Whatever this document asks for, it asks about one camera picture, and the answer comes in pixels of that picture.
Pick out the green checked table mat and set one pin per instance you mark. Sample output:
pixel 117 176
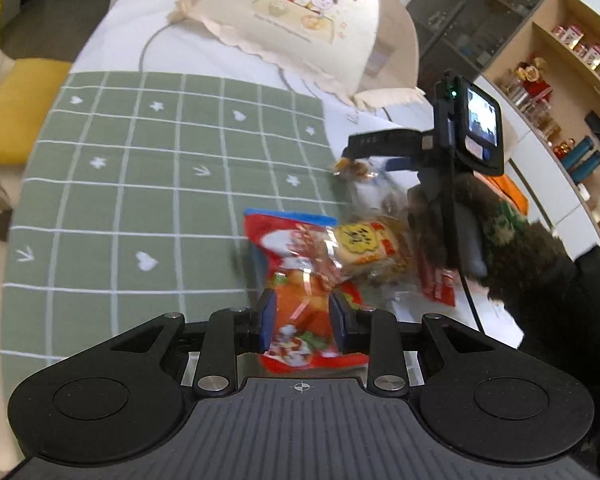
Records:
pixel 155 185

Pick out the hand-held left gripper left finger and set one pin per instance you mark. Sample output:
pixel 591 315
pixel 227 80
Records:
pixel 264 322

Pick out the wooden wall shelf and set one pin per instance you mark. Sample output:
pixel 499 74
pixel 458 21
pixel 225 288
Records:
pixel 580 5

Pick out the yellow seat cushion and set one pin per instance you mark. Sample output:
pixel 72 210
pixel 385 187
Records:
pixel 20 105

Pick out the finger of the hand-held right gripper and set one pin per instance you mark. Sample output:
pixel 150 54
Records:
pixel 380 142

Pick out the beige printed food cover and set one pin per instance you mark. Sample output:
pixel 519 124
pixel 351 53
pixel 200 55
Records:
pixel 300 25

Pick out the person's right forearm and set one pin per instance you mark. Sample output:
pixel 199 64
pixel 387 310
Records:
pixel 505 240

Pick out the person's dark clothing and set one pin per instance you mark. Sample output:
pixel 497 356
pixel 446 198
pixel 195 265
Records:
pixel 570 350

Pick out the yellow label cookie packet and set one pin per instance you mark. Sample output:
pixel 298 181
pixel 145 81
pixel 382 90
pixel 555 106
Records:
pixel 365 246

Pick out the glass door cabinet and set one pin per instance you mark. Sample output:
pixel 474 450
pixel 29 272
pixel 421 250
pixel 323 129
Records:
pixel 470 10

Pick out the blue bottle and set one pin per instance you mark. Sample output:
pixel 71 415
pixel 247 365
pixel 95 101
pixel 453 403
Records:
pixel 589 166
pixel 577 150

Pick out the white sideboard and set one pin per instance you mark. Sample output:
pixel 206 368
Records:
pixel 540 170

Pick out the red lidded jar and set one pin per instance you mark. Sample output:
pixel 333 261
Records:
pixel 582 50
pixel 567 35
pixel 597 56

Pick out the group of glass jars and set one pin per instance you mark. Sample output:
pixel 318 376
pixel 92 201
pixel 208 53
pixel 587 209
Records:
pixel 530 110

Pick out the orange bag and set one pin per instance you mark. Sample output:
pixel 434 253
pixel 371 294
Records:
pixel 511 191

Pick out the clear packet of brown snacks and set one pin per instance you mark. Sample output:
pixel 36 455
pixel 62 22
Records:
pixel 357 171

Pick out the red and gold figurine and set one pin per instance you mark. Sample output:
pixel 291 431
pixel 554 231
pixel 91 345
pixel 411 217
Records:
pixel 532 74

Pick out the red and white snack packet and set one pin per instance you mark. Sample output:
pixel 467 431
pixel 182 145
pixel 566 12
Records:
pixel 437 285

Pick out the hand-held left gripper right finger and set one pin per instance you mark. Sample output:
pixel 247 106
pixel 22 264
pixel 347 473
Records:
pixel 337 325

